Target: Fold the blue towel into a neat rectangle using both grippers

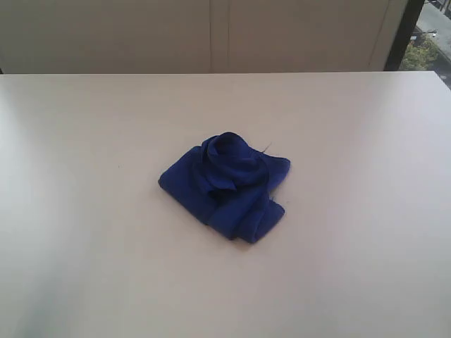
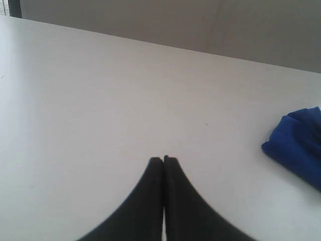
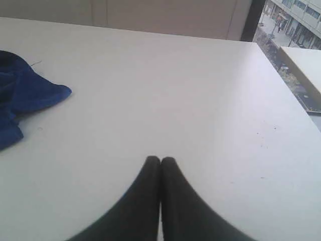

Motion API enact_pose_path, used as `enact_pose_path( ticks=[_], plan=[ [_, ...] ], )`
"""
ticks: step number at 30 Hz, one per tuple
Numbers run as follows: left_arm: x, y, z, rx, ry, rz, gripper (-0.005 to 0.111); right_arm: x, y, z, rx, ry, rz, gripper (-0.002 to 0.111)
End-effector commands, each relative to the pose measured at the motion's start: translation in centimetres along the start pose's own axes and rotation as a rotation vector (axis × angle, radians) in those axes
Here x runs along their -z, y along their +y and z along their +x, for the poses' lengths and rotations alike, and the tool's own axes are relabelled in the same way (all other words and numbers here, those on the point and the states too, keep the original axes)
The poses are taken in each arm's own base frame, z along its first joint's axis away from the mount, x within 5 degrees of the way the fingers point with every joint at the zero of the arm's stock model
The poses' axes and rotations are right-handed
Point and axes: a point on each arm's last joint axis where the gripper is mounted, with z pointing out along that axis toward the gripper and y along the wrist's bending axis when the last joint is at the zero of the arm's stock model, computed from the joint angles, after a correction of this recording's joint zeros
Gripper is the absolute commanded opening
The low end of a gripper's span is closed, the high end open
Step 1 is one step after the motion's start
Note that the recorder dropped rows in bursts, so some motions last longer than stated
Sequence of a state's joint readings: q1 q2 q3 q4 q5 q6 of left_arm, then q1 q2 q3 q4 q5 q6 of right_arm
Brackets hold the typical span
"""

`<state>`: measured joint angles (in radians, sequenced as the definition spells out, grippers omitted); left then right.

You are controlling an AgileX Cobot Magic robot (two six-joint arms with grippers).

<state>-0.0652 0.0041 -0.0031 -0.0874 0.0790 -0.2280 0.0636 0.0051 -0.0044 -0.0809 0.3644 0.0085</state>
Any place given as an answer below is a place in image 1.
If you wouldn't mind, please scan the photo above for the black window frame post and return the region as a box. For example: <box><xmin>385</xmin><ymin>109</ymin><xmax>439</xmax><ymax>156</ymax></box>
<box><xmin>383</xmin><ymin>0</ymin><xmax>424</xmax><ymax>71</ymax></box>

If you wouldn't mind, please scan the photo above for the blue towel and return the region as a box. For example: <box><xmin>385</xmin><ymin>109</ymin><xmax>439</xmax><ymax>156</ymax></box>
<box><xmin>159</xmin><ymin>132</ymin><xmax>290</xmax><ymax>244</ymax></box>

